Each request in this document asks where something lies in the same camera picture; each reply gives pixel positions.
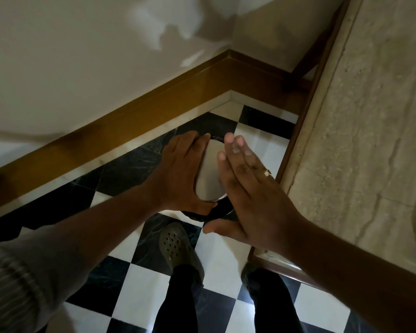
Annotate brown wooden skirting board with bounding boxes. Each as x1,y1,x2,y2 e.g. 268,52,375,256
0,49,313,215

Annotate olive perforated clog shoe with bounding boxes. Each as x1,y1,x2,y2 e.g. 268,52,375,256
159,222,205,282

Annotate black trousers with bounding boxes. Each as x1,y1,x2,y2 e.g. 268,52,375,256
153,264,305,333

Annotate round steel lid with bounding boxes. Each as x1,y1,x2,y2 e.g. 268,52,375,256
193,139,228,202

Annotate person's left hand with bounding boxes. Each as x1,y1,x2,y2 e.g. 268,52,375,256
148,131,218,216

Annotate person's left forearm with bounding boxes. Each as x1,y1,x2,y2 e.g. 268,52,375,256
61,184,162,274

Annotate person's right hand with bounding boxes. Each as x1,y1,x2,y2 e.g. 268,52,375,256
202,132,306,254

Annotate grey striped sleeve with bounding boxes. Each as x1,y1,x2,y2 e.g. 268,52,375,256
0,222,98,333

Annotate person's right forearm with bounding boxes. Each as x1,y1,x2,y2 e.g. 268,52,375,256
286,215,416,333

